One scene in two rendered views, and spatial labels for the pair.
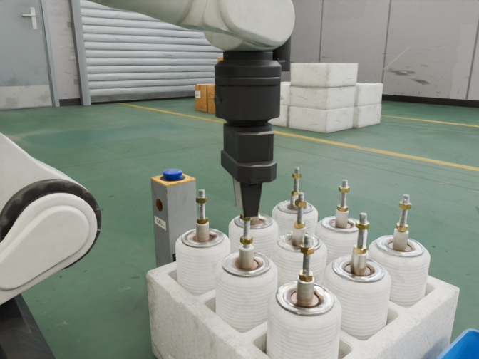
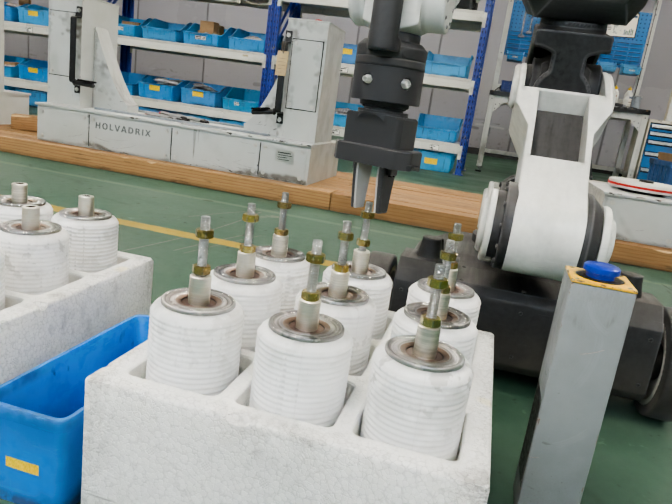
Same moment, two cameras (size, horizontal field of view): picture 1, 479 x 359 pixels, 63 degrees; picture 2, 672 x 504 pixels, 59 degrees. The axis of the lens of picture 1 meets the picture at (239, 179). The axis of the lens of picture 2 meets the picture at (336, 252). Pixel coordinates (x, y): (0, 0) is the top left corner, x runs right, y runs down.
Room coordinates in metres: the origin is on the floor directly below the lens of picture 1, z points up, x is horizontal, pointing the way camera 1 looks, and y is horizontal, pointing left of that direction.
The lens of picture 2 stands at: (1.14, -0.52, 0.47)
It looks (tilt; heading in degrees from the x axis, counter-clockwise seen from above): 14 degrees down; 143
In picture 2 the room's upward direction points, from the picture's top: 8 degrees clockwise
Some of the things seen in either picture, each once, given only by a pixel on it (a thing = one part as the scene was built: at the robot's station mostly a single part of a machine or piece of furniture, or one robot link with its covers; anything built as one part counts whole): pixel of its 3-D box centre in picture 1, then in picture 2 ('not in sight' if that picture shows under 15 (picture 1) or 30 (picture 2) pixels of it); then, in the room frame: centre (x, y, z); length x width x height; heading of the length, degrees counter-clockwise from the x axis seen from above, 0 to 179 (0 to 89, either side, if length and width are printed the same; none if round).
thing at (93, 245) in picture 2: not in sight; (84, 271); (0.20, -0.28, 0.16); 0.10 x 0.10 x 0.18
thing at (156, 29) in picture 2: not in sight; (171, 31); (-4.79, 1.68, 0.90); 0.50 x 0.38 x 0.21; 131
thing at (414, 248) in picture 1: (399, 246); (198, 302); (0.59, -0.27, 0.25); 0.08 x 0.08 x 0.01
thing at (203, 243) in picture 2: (403, 216); (202, 252); (0.59, -0.27, 0.30); 0.01 x 0.01 x 0.08
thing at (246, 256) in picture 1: (246, 256); (360, 261); (0.53, -0.01, 0.26); 0.02 x 0.02 x 0.03
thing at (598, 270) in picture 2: (172, 175); (600, 273); (0.79, 0.14, 0.32); 0.04 x 0.04 x 0.02
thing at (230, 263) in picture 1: (246, 263); (358, 271); (0.53, -0.01, 0.25); 0.08 x 0.08 x 0.01
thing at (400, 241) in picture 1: (400, 239); (199, 290); (0.59, -0.27, 0.26); 0.02 x 0.02 x 0.03
